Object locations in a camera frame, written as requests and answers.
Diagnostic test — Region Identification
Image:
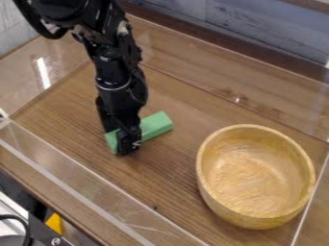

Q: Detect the green rectangular block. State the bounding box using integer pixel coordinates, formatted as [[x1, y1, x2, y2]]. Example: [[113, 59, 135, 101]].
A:
[[104, 111, 174, 155]]

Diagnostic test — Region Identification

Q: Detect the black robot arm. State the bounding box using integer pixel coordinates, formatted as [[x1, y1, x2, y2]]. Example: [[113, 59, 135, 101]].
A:
[[13, 0, 148, 155]]

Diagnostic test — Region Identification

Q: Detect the black cable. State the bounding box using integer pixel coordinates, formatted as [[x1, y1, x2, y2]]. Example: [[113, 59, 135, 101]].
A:
[[0, 213, 32, 246]]

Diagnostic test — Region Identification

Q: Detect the yellow black equipment part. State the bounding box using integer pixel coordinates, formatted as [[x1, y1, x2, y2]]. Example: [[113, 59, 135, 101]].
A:
[[45, 212, 75, 246]]

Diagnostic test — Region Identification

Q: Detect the brown wooden bowl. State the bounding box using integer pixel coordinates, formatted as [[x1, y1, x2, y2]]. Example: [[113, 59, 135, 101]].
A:
[[195, 124, 315, 230]]

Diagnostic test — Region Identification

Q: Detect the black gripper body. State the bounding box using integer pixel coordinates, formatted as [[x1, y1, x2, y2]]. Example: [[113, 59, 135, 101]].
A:
[[93, 66, 150, 133]]

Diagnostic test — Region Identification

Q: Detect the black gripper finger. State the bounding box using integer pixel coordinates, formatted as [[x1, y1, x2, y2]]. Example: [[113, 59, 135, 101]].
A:
[[115, 126, 142, 155], [95, 97, 117, 133]]

